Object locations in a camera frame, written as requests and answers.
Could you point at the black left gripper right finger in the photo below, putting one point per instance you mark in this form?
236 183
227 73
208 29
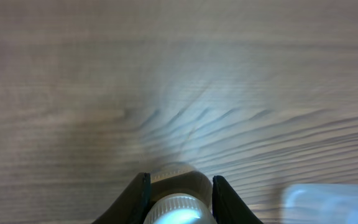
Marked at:
228 207

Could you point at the dark bottle white cap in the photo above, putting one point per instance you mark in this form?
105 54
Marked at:
180 194

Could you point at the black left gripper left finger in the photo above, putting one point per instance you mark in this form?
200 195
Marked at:
132 205

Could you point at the clear plastic container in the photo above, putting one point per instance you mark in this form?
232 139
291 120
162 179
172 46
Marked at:
320 204

